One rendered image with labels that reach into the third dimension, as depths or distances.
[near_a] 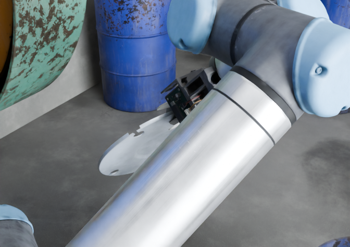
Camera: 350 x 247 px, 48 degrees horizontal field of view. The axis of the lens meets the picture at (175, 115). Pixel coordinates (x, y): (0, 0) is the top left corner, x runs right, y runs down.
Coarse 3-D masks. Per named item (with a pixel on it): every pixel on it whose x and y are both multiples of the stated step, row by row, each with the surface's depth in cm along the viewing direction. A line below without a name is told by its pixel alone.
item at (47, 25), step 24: (24, 0) 65; (48, 0) 69; (72, 0) 75; (24, 24) 67; (48, 24) 73; (72, 24) 79; (24, 48) 71; (48, 48) 77; (72, 48) 85; (24, 72) 76; (48, 72) 85; (0, 96) 77; (24, 96) 89
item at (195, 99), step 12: (192, 72) 62; (204, 72) 56; (216, 72) 58; (180, 84) 60; (192, 84) 61; (204, 84) 57; (168, 96) 64; (180, 96) 61; (192, 96) 60; (204, 96) 61; (180, 108) 62; (192, 108) 60; (180, 120) 63
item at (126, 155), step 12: (156, 120) 72; (168, 120) 75; (144, 132) 74; (156, 132) 78; (168, 132) 83; (120, 144) 74; (132, 144) 77; (144, 144) 83; (156, 144) 86; (108, 156) 77; (120, 156) 80; (132, 156) 84; (144, 156) 89; (108, 168) 84; (120, 168) 88; (132, 168) 92
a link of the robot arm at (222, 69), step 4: (216, 60) 56; (216, 64) 56; (220, 64) 55; (224, 64) 54; (220, 68) 55; (224, 68) 54; (228, 68) 54; (220, 72) 55; (224, 72) 55; (220, 76) 56
